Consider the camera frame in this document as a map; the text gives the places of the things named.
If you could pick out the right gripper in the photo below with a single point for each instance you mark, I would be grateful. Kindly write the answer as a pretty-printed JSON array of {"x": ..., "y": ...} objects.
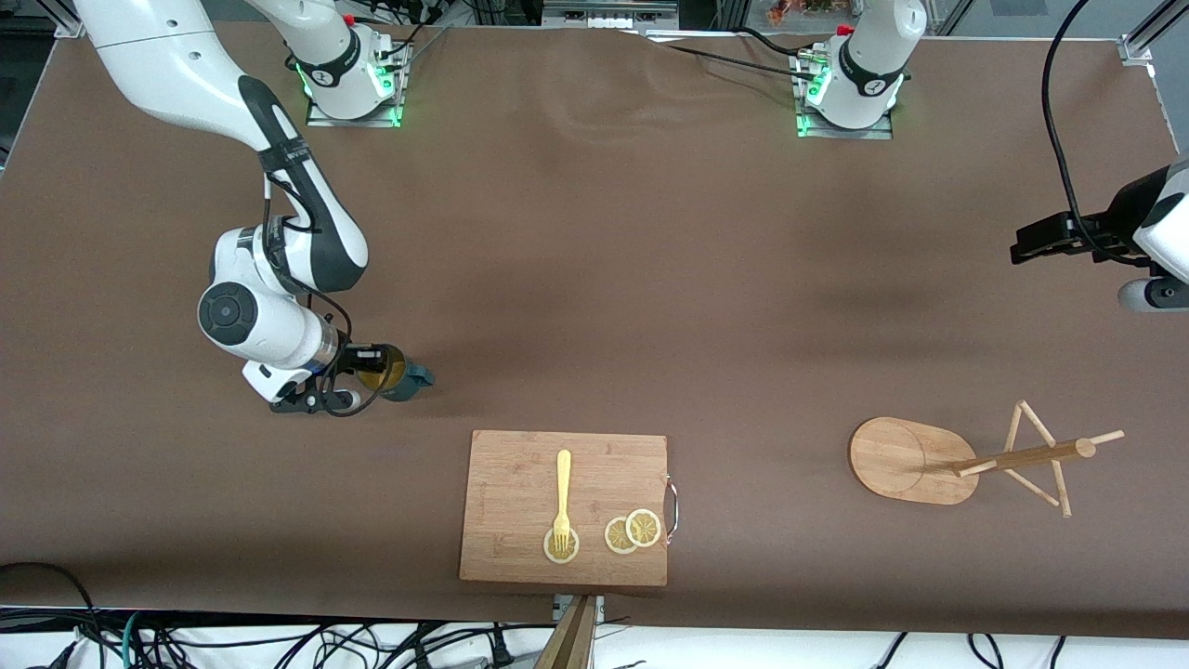
[{"x": 351, "y": 357}]

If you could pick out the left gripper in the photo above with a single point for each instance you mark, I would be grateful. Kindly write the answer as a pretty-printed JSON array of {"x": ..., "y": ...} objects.
[{"x": 1117, "y": 221}]

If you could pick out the dark teal mug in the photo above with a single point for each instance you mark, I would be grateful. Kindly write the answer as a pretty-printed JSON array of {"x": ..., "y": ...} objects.
[{"x": 413, "y": 379}]

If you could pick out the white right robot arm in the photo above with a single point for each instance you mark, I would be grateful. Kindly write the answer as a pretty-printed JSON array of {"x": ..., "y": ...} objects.
[{"x": 269, "y": 316}]

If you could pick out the wooden mug rack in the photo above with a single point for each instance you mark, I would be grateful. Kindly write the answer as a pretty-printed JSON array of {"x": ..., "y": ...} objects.
[{"x": 906, "y": 460}]

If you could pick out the yellow plastic fork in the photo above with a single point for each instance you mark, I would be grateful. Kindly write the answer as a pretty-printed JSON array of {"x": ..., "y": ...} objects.
[{"x": 563, "y": 483}]

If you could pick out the bamboo cutting board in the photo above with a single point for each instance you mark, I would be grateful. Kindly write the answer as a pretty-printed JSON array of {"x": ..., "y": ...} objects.
[{"x": 557, "y": 492}]

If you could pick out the lemon slice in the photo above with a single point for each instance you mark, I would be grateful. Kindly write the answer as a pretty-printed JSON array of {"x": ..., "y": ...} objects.
[
  {"x": 615, "y": 537},
  {"x": 550, "y": 554},
  {"x": 644, "y": 528}
]

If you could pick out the grey power strip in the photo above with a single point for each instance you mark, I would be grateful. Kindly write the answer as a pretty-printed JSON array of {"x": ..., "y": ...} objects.
[{"x": 608, "y": 14}]

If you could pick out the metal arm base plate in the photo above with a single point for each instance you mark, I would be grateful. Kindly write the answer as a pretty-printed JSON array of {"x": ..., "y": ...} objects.
[
  {"x": 358, "y": 121},
  {"x": 845, "y": 133}
]

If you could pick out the metal post bracket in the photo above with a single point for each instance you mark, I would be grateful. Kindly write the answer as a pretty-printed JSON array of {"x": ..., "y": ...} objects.
[{"x": 561, "y": 606}]

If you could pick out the wooden post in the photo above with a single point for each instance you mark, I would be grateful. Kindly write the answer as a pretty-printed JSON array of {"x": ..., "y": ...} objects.
[{"x": 568, "y": 641}]

